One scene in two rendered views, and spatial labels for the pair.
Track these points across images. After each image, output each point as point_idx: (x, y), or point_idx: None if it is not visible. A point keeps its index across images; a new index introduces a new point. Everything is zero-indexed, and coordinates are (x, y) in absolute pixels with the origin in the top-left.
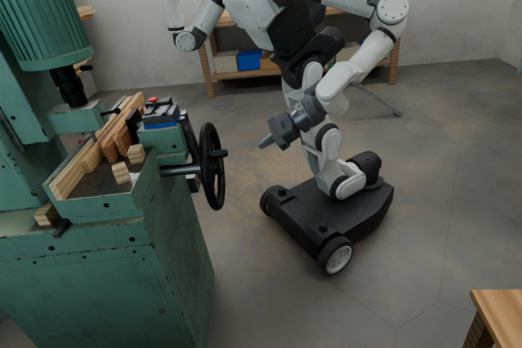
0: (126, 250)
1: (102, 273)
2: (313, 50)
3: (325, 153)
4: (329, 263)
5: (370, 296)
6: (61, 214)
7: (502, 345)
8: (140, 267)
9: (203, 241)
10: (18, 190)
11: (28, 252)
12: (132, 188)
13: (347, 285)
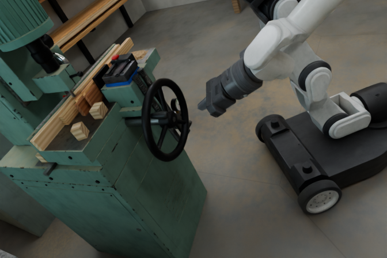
0: (97, 188)
1: (88, 198)
2: None
3: (310, 94)
4: (311, 204)
5: (351, 245)
6: (46, 159)
7: None
8: (111, 200)
9: (192, 167)
10: (29, 133)
11: (40, 178)
12: (84, 146)
13: (329, 227)
